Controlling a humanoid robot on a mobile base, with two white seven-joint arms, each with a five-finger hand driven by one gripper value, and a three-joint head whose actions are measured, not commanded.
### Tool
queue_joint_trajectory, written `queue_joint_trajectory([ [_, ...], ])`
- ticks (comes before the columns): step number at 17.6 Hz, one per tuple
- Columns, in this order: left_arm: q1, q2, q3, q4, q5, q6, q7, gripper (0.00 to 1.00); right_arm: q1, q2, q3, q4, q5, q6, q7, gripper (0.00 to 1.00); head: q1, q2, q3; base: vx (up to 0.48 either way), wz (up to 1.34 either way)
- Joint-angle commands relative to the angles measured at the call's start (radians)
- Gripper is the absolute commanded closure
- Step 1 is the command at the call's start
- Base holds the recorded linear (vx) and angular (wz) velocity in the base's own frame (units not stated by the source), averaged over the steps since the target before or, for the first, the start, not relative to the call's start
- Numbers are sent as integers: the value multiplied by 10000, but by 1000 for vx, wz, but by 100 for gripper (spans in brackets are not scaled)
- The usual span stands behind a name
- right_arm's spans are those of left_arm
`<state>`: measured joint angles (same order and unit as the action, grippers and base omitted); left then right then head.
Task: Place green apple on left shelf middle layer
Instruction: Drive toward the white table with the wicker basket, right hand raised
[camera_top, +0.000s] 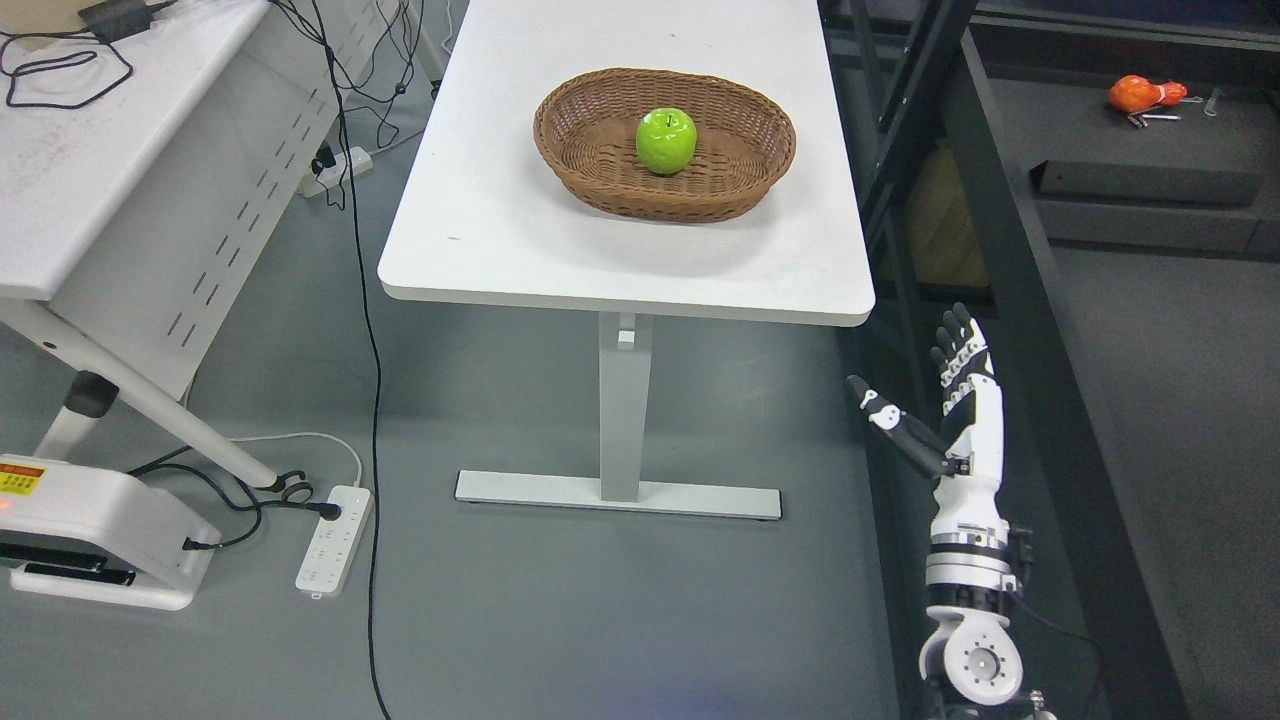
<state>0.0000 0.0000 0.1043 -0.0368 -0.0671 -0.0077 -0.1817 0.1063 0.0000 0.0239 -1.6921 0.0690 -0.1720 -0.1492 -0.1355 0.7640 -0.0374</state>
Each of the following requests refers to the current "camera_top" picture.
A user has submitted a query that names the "white power strip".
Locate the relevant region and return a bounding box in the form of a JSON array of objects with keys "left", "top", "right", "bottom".
[
  {"left": 297, "top": 147, "right": 374, "bottom": 199},
  {"left": 294, "top": 486, "right": 372, "bottom": 600}
]

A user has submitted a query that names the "black power adapter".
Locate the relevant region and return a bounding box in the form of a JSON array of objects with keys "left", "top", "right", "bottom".
[{"left": 77, "top": 1, "right": 154, "bottom": 44}]

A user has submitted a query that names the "white standing table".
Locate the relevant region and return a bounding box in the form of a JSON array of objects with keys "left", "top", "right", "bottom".
[{"left": 378, "top": 1, "right": 876, "bottom": 520}]

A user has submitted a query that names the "orange toy on shelf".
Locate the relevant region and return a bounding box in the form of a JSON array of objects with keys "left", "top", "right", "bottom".
[{"left": 1107, "top": 74, "right": 1188, "bottom": 115}]

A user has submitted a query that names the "white side desk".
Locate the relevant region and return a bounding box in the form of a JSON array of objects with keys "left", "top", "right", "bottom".
[{"left": 3, "top": 1, "right": 421, "bottom": 488}]

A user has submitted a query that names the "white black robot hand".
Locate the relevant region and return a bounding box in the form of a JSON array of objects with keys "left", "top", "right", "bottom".
[{"left": 845, "top": 304, "right": 1005, "bottom": 525}]

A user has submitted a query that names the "black shelf frame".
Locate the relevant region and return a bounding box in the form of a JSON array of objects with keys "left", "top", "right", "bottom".
[{"left": 819, "top": 1, "right": 1279, "bottom": 719}]

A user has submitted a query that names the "green apple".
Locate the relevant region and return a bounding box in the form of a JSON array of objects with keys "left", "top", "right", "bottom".
[{"left": 635, "top": 108, "right": 698, "bottom": 176}]

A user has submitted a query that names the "brown wicker basket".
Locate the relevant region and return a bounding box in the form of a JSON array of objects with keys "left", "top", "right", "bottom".
[{"left": 532, "top": 68, "right": 797, "bottom": 223}]

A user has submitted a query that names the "long black floor cable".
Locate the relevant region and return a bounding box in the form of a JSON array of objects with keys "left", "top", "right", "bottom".
[{"left": 270, "top": 0, "right": 393, "bottom": 720}]

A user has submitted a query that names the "white machine base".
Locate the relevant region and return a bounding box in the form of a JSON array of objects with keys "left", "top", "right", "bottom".
[{"left": 1, "top": 454, "right": 221, "bottom": 611}]

